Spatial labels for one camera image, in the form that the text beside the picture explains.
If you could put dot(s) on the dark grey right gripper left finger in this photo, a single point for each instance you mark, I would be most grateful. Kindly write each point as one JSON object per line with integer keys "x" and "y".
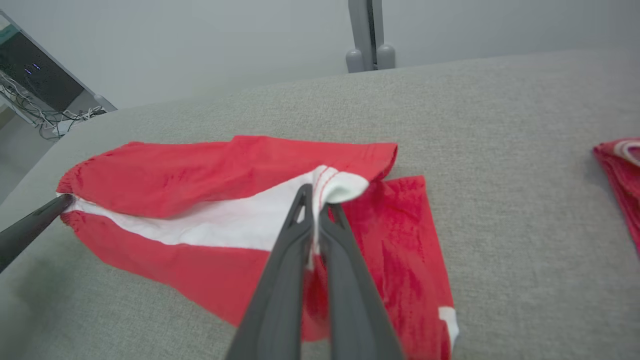
{"x": 280, "y": 290}

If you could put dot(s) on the red shorts with white stripe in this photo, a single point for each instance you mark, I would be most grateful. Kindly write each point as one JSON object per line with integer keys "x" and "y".
{"x": 200, "y": 175}

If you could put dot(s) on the grey cylinder post foot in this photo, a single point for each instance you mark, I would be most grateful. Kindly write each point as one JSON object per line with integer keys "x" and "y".
{"x": 354, "y": 61}
{"x": 386, "y": 56}

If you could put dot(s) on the black monitor screen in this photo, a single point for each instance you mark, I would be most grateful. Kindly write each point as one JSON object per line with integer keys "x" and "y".
{"x": 35, "y": 70}

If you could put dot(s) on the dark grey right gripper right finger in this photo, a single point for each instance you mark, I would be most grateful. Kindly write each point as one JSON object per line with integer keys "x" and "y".
{"x": 355, "y": 300}

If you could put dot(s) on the grey vertical partition post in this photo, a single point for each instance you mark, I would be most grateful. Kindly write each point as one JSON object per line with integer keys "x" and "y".
{"x": 367, "y": 30}

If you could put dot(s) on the red basketball jersey number 23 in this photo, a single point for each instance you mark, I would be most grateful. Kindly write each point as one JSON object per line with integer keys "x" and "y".
{"x": 622, "y": 175}

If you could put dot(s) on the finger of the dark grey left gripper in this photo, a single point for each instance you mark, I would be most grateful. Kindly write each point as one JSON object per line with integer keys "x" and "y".
{"x": 30, "y": 227}

